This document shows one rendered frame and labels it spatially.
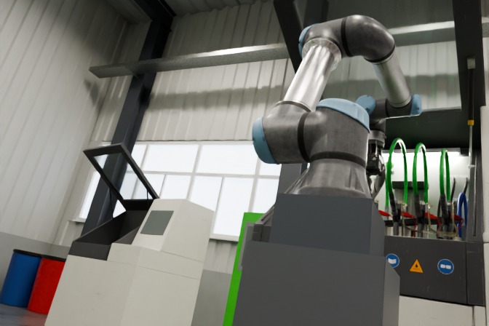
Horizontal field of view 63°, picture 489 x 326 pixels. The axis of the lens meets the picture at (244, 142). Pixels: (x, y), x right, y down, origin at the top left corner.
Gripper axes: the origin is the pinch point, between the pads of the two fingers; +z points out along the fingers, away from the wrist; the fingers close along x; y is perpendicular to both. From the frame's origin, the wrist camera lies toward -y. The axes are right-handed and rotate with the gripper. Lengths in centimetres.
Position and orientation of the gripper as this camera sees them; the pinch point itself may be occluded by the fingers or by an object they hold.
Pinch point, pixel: (372, 196)
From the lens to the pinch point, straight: 154.1
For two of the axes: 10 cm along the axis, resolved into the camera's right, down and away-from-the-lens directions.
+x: 8.5, -0.4, -5.3
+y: -5.0, -4.0, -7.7
